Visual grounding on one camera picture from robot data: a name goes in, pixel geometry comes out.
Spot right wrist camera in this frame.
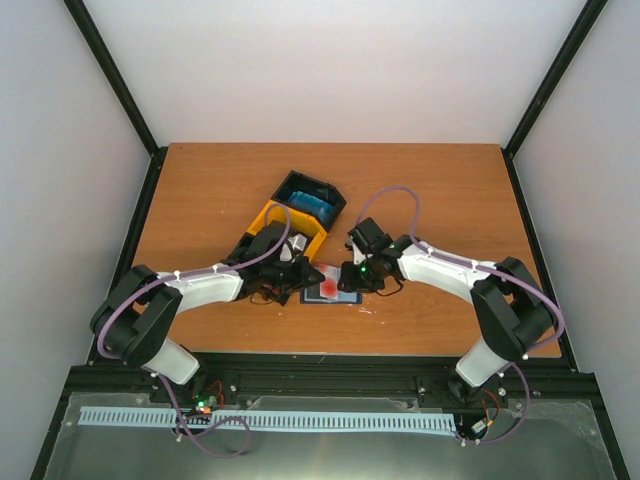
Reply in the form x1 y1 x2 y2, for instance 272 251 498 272
346 236 372 265

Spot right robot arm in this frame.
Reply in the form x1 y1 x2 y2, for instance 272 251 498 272
338 218 563 389

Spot light blue cable duct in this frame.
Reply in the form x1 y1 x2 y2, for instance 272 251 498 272
77 406 456 436

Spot black credit card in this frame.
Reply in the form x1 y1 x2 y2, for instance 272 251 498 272
302 285 324 303

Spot blue card stack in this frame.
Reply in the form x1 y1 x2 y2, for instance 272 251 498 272
288 190 333 222

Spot blue leather card holder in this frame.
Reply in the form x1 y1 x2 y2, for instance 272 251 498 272
300 264 362 305

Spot black bin with red cards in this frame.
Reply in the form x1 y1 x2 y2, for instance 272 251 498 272
221 233 259 266

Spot left black frame post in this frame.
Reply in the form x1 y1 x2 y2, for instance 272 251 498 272
62 0 162 157

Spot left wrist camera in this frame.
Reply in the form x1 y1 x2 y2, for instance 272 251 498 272
280 233 308 262

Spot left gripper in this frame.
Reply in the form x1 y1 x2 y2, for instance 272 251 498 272
263 256 325 295

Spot black bin with blue cards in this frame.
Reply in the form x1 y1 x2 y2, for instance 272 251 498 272
271 170 347 232

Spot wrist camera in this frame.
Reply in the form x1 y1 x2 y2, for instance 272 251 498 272
280 233 308 262
346 236 372 265

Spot right black frame post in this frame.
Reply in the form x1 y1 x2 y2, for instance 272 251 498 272
503 0 610 157

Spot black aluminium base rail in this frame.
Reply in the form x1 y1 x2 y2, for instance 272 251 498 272
64 349 601 414

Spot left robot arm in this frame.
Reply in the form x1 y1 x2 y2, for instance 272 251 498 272
90 220 325 403

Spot black frame post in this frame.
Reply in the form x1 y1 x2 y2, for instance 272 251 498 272
503 0 610 157
62 0 162 157

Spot yellow middle bin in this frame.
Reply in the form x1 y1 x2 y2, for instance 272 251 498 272
246 200 328 261

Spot left controller board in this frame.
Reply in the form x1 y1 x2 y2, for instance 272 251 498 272
194 380 225 414

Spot right connector wires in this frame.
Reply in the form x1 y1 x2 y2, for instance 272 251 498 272
469 394 503 434

